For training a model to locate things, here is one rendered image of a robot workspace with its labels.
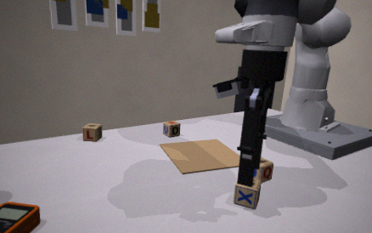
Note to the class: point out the tan square mat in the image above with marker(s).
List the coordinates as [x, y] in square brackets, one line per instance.
[201, 156]

